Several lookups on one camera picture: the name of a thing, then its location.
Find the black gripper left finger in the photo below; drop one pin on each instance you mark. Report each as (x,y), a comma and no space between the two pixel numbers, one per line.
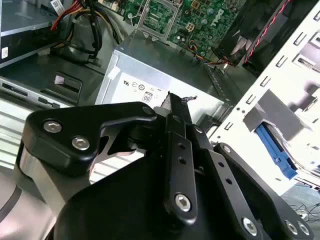
(62,130)

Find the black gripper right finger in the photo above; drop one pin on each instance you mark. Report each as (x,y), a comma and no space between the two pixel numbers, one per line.
(260,187)

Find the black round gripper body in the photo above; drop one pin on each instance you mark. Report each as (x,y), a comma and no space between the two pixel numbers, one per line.
(120,205)

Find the hard disk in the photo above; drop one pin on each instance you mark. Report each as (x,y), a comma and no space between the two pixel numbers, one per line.
(277,152)

